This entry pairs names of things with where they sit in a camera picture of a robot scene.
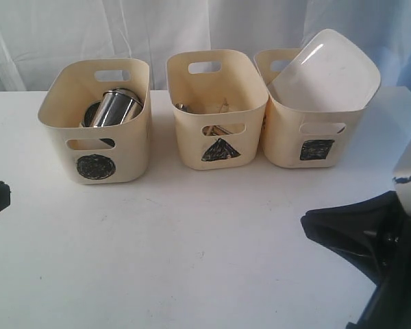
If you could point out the cream bin with square mark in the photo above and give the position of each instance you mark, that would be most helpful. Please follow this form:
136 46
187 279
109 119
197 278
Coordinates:
306 127

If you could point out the cream bin with triangle mark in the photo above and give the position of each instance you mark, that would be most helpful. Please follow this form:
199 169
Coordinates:
219 103

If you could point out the steel spoon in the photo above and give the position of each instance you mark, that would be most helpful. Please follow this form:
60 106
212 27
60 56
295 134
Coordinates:
183 107

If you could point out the cream bin with circle mark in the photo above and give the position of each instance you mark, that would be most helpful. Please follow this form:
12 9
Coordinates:
84 158

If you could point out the wooden chopstick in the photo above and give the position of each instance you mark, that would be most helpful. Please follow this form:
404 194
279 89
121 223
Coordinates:
224 107
210 131

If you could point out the steel table knife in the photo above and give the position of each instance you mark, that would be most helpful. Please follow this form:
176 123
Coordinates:
224 131

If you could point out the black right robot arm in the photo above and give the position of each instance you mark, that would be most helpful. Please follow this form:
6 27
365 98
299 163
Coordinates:
402 183

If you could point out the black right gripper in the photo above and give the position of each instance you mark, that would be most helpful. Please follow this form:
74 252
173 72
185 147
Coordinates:
376 241

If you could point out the steel mug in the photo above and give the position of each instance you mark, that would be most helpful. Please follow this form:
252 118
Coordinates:
89 114

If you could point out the white square plate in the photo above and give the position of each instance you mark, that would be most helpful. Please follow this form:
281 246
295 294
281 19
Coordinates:
330 74

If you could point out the steel mug sideways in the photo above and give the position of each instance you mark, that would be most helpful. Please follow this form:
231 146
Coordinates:
117 106

